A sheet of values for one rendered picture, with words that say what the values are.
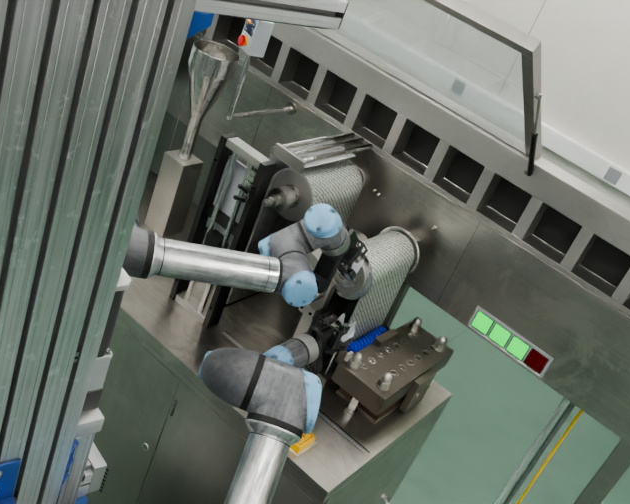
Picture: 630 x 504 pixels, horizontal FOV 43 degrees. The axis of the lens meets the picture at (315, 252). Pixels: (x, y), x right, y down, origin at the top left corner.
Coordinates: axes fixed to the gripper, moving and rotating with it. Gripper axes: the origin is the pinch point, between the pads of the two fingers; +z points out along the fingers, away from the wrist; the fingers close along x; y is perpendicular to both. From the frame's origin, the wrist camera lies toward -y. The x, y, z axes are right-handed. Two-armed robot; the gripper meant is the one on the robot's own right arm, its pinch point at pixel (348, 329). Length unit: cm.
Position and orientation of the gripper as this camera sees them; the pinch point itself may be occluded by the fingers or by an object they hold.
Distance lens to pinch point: 220.8
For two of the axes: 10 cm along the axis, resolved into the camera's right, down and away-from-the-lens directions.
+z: 5.8, -2.2, 7.8
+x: -7.4, -5.5, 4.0
